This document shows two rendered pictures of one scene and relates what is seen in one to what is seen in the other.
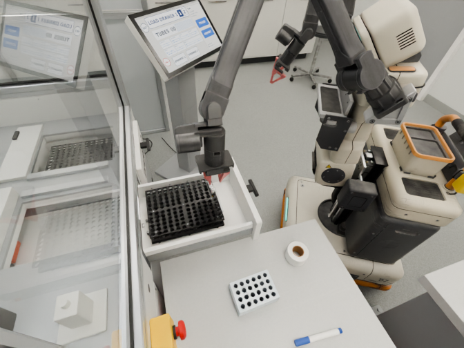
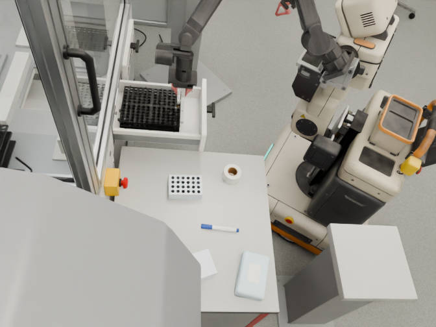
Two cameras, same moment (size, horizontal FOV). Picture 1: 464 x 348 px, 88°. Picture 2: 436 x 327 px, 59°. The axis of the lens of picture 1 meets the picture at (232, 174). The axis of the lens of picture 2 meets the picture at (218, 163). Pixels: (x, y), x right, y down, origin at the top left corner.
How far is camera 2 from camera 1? 0.73 m
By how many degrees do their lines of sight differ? 10
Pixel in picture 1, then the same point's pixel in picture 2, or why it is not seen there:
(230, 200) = (193, 116)
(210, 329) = (145, 198)
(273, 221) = not seen: hidden behind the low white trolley
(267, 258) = (207, 170)
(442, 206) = (383, 180)
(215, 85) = (193, 21)
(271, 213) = not seen: hidden behind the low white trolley
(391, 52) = (356, 26)
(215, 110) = (187, 39)
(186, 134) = (163, 51)
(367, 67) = (315, 37)
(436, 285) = (335, 232)
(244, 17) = not seen: outside the picture
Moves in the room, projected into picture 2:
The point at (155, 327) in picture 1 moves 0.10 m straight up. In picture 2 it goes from (109, 172) to (106, 156)
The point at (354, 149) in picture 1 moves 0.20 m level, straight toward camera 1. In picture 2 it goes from (326, 106) to (293, 124)
